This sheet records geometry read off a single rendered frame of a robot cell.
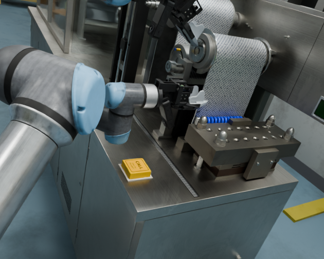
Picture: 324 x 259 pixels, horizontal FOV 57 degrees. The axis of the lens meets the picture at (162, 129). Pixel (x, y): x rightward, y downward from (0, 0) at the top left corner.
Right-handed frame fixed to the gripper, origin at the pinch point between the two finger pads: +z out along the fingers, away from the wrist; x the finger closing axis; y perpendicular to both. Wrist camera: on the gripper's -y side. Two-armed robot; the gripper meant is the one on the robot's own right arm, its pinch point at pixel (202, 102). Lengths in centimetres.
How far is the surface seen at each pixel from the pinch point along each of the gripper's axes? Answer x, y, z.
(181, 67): 8.2, 9.4, -6.9
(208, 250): -26, -46, 2
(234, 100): -0.3, 0.9, 13.9
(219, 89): -0.3, 5.4, 5.2
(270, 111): 122, -71, 203
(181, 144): -0.9, -16.4, -4.5
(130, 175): -13.3, -17.3, -29.4
